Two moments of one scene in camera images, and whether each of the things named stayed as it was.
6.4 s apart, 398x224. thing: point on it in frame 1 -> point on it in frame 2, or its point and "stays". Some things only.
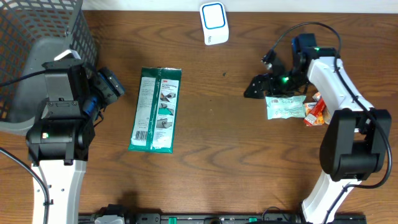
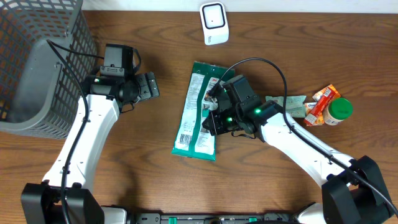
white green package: x=155 y=112 -> x=195 y=102
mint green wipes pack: x=285 y=106 stays
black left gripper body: x=101 y=93 -> x=147 y=89
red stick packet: x=311 y=118 stays
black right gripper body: x=283 y=84 -> x=225 y=121
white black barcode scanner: x=214 y=23 stays
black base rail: x=262 y=218 stays
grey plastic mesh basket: x=32 y=32 stays
